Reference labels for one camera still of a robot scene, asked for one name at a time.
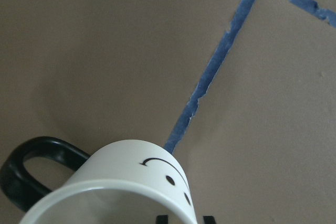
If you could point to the white smiley face mug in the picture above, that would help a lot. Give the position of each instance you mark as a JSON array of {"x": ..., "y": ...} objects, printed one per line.
[{"x": 128, "y": 181}]

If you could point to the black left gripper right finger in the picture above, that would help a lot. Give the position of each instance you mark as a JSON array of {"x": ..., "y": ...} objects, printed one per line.
[{"x": 209, "y": 220}]

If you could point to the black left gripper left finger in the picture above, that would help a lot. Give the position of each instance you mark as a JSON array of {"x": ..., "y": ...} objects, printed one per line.
[{"x": 161, "y": 219}]

